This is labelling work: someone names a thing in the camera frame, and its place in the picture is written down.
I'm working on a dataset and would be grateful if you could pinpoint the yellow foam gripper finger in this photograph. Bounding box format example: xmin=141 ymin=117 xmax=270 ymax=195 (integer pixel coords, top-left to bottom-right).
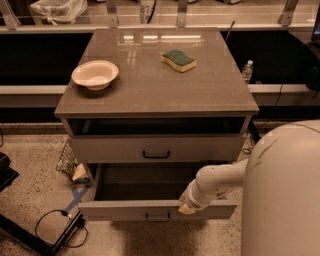
xmin=178 ymin=203 xmax=195 ymax=215

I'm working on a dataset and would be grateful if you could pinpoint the grey drawer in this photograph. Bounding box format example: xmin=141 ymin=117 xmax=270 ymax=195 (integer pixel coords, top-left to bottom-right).
xmin=69 ymin=135 xmax=245 ymax=163
xmin=78 ymin=163 xmax=237 ymax=222

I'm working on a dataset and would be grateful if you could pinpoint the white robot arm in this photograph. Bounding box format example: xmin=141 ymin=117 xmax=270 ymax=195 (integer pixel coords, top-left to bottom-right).
xmin=179 ymin=120 xmax=320 ymax=256

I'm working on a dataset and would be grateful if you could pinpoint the grey top drawer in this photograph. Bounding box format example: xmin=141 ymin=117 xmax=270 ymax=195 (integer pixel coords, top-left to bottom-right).
xmin=69 ymin=135 xmax=245 ymax=163

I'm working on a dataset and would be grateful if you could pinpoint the grey drawer cabinet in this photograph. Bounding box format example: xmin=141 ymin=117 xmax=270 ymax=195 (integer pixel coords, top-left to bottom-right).
xmin=54 ymin=27 xmax=260 ymax=168

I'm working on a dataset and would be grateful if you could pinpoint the black table leg right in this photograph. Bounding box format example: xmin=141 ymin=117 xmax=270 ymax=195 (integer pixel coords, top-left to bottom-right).
xmin=248 ymin=121 xmax=261 ymax=143

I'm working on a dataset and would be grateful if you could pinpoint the green yellow sponge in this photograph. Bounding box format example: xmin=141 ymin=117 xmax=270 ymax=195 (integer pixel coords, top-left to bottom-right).
xmin=161 ymin=50 xmax=196 ymax=73

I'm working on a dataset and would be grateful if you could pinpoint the clear plastic water bottle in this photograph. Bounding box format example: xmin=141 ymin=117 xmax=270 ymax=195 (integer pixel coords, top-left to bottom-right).
xmin=242 ymin=60 xmax=253 ymax=83

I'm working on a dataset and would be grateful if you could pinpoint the white bowl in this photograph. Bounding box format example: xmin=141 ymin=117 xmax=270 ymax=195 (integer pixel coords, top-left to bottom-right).
xmin=71 ymin=60 xmax=119 ymax=91

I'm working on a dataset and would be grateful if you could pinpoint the black stand leg left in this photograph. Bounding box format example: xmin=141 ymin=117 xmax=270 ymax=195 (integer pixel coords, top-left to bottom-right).
xmin=0 ymin=210 xmax=88 ymax=256

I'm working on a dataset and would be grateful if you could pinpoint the clear plastic bag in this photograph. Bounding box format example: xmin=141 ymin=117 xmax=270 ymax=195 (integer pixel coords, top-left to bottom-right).
xmin=30 ymin=0 xmax=87 ymax=24

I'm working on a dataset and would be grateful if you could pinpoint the black cable on floor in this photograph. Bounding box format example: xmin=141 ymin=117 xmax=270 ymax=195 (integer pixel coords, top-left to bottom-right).
xmin=34 ymin=209 xmax=89 ymax=249

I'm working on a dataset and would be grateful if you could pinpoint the wire mesh basket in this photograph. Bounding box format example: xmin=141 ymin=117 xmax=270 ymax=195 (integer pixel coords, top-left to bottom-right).
xmin=56 ymin=142 xmax=90 ymax=184

